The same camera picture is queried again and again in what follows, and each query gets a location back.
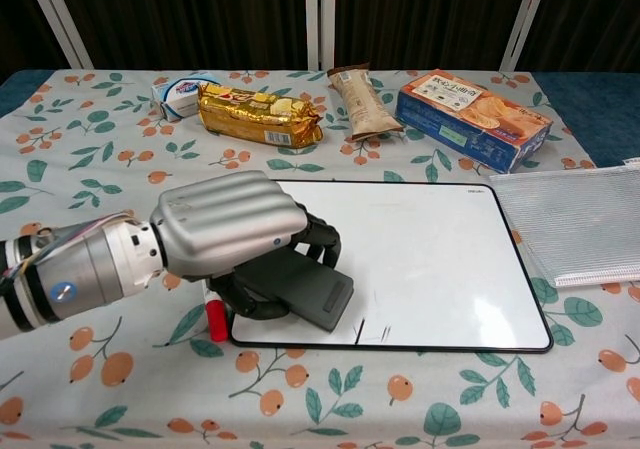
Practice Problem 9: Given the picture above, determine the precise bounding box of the white slanted frame post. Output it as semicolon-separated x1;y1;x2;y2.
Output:
502;0;547;73
22;0;94;70

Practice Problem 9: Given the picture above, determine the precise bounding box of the brown snack bar wrapper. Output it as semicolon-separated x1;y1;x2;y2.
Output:
327;63;405;143

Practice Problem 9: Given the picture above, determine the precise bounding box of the white and blue soap box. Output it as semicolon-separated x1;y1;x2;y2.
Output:
151;72;221;123

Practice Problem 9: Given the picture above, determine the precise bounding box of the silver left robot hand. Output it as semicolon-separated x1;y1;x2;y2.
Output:
148;169;345;320

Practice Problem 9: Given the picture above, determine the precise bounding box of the red and white marker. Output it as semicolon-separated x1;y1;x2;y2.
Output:
203;291;230;343

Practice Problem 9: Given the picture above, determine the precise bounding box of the white vertical frame post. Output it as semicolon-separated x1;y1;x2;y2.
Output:
321;0;337;70
304;0;321;70

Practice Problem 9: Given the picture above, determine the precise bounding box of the orange and blue cookie box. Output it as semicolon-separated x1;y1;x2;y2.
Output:
394;69;554;174

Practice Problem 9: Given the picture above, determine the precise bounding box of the black pleated curtain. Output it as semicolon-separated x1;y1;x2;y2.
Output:
0;0;640;85

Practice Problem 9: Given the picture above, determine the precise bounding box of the floral print tablecloth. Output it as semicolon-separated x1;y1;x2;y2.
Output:
0;68;640;449

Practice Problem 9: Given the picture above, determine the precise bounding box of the small black-framed whiteboard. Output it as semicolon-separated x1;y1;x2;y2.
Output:
228;179;554;355

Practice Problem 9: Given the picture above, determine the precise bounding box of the clear mesh zipper pouch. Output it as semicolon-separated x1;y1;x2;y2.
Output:
488;157;640;290

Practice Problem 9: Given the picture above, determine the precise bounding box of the grey whiteboard eraser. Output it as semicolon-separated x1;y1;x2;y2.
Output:
234;251;356;333

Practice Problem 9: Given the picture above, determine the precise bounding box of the gold foil biscuit packet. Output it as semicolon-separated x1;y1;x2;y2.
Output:
197;81;325;149

